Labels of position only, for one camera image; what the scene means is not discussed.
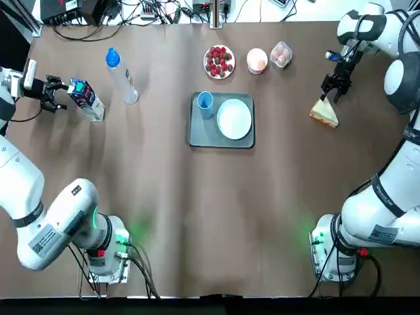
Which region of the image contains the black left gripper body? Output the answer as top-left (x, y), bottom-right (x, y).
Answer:
top-left (30, 76), bottom-right (54, 102)

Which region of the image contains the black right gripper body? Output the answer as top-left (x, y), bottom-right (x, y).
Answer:
top-left (325, 60), bottom-right (354, 85)

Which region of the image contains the triangular sandwich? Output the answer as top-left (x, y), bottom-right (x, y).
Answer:
top-left (309, 97), bottom-right (339, 129)

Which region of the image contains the blue milk carton green cap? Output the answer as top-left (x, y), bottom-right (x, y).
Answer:
top-left (67, 77), bottom-right (106, 123)

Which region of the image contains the pale blue round plate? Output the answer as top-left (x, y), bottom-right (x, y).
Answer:
top-left (217, 98), bottom-right (253, 140)

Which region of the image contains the blue cup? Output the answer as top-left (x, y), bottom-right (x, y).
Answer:
top-left (196, 91), bottom-right (214, 121)

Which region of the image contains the white plate with pink rim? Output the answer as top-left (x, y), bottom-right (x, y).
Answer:
top-left (203, 45), bottom-right (236, 79)

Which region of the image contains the grey rectangular tray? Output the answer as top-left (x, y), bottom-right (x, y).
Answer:
top-left (188, 92), bottom-right (256, 150)

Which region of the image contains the clear plastic egg box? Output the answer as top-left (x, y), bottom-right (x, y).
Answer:
top-left (270, 41), bottom-right (294, 70)

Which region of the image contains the clear bottle blue cap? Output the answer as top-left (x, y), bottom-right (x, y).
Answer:
top-left (105, 47), bottom-right (140, 105)

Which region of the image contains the black router box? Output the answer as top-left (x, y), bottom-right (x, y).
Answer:
top-left (39, 0), bottom-right (85, 24)

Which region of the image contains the pink bowl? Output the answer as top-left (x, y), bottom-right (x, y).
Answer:
top-left (246, 48), bottom-right (270, 75)

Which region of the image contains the dark brown box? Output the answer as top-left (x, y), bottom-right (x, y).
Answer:
top-left (81, 0), bottom-right (111, 26)

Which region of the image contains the grey usb hub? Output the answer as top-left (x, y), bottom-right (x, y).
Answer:
top-left (140, 5), bottom-right (165, 18)

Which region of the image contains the black cable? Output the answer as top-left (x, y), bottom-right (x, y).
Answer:
top-left (308, 252), bottom-right (383, 298)
top-left (67, 241), bottom-right (161, 300)
top-left (52, 19), bottom-right (127, 42)
top-left (6, 98), bottom-right (45, 123)

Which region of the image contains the aluminium frame rail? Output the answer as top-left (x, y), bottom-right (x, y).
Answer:
top-left (0, 6), bottom-right (43, 37)

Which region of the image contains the aluminium upright post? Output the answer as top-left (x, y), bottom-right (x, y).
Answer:
top-left (211, 0), bottom-right (228, 29)

